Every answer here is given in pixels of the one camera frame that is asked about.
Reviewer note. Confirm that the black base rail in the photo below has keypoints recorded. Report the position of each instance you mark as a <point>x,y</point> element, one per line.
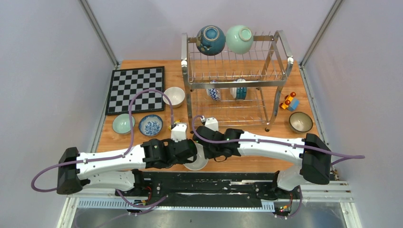
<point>215,189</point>

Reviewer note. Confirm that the orange blue toy car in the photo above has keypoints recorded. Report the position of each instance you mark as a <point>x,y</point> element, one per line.
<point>291,102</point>

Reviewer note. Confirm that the aluminium left frame post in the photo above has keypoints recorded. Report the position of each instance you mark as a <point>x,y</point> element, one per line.
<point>98,31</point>

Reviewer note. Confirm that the white blue floral bowl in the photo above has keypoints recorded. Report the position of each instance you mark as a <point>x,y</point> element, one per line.
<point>150,125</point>

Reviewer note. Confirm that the cream bowl green leaf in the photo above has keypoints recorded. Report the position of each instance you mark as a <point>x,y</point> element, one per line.
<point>176,95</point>

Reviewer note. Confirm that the dark blue glazed bowl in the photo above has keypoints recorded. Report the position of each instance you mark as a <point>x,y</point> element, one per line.
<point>210,40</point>

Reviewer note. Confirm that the aluminium frame post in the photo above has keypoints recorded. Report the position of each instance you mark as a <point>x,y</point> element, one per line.
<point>321,31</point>
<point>98,31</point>

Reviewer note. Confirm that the mint green glazed bowl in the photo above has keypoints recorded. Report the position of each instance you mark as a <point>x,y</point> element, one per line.
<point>239,39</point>

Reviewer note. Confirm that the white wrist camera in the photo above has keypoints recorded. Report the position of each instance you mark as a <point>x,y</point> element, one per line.
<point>178,133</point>
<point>211,123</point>

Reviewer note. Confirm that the plain cream bowl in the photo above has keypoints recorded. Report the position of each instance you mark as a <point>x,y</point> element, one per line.
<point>199,162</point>

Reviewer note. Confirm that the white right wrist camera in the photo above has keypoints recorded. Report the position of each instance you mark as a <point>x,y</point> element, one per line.
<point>211,123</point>

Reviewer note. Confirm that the teal white striped bowl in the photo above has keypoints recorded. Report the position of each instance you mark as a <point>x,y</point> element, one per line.
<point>238,93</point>

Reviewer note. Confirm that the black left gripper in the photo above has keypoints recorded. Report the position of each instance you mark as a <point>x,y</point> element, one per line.
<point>170,141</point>

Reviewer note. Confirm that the pale green striped bowl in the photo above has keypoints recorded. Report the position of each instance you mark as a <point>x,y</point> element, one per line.
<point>121,124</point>

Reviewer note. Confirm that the steel two-tier dish rack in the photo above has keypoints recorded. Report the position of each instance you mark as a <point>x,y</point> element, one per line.
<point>264,70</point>

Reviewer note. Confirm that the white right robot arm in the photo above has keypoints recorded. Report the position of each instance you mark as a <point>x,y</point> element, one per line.
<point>310,161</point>

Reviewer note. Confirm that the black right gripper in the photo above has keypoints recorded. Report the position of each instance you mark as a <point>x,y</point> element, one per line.
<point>209,155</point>

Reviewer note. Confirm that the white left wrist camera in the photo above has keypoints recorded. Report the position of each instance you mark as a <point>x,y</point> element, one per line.
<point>178,133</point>

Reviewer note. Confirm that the dark patterned rim bowl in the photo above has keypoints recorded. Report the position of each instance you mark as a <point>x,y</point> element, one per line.
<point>300,122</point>

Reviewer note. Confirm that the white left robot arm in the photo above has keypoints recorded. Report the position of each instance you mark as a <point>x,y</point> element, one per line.
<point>79,170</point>

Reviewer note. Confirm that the aluminium right frame post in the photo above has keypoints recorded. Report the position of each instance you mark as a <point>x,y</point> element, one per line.
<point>321,31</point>

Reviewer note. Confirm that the black white chessboard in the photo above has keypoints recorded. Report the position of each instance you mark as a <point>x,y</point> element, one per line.
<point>126,83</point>

